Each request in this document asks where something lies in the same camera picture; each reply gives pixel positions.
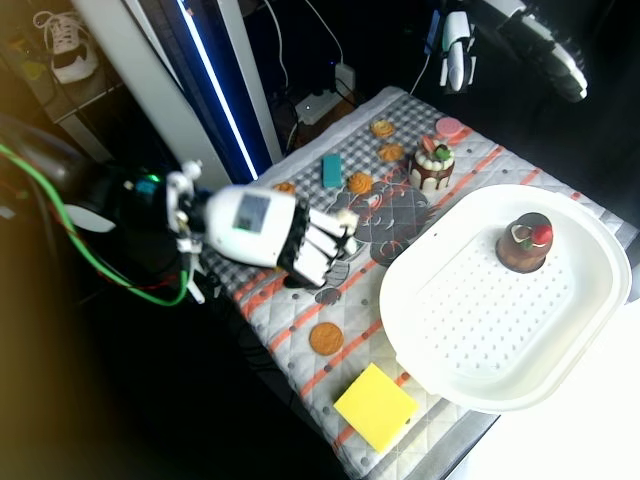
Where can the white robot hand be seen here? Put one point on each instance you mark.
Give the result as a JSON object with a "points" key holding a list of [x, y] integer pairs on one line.
{"points": [[250, 225], [550, 50]]}

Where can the cream cake with strawberry slice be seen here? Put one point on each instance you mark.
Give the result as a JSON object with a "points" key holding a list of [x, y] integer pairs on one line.
{"points": [[431, 172]]}

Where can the chocolate cake with red cherry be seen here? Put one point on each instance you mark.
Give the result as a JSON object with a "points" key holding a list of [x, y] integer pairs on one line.
{"points": [[520, 250]]}

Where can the white perforated plastic tray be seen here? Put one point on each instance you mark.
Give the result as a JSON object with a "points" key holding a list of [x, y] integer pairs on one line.
{"points": [[475, 320]]}

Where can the toy pretzel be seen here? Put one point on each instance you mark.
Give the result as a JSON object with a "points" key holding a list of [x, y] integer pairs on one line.
{"points": [[285, 188]]}

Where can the teal rectangular block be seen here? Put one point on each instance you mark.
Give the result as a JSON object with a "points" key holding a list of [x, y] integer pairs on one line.
{"points": [[331, 170]]}

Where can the orange swirl cookie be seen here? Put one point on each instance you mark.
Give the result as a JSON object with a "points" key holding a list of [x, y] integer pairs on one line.
{"points": [[360, 182], [391, 151]]}

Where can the pink round sandwich cookie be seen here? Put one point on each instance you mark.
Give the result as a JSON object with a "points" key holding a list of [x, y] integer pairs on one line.
{"points": [[448, 127]]}

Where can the white power strip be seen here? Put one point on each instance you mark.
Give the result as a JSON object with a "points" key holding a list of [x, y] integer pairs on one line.
{"points": [[315, 106]]}

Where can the brown round cookie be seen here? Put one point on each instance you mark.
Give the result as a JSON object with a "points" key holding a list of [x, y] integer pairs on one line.
{"points": [[326, 338]]}

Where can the grey quilt with bear print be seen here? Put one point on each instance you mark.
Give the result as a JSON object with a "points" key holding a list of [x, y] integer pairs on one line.
{"points": [[360, 310]]}

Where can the blue light strip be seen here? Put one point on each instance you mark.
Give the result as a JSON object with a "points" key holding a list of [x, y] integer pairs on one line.
{"points": [[215, 85]]}

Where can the white power adapter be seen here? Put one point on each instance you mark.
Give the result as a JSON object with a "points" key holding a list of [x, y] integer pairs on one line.
{"points": [[345, 75]]}

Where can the grey metal shelf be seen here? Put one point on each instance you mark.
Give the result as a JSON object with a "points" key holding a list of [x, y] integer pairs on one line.
{"points": [[85, 105]]}

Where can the yellow block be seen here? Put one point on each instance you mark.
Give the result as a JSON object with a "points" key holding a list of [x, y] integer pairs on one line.
{"points": [[376, 407]]}

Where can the white sneaker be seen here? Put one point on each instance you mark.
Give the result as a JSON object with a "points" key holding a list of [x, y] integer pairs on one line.
{"points": [[70, 55]]}

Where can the white frame post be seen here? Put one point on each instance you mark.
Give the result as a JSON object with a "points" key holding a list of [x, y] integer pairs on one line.
{"points": [[145, 85], [250, 65]]}

